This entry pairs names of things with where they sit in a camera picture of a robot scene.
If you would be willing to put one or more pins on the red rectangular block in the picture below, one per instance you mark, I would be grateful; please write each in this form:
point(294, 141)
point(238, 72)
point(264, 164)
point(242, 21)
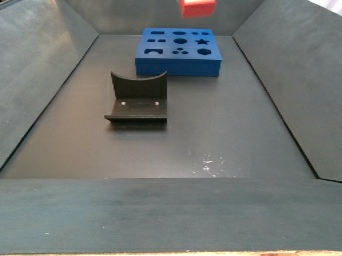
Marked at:
point(196, 8)

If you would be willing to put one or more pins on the black curved fixture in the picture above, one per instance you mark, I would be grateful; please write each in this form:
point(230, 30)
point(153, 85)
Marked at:
point(140, 98)

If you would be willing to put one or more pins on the blue foam shape board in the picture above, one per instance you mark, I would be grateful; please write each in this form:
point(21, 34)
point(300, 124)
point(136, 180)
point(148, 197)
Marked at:
point(180, 51)

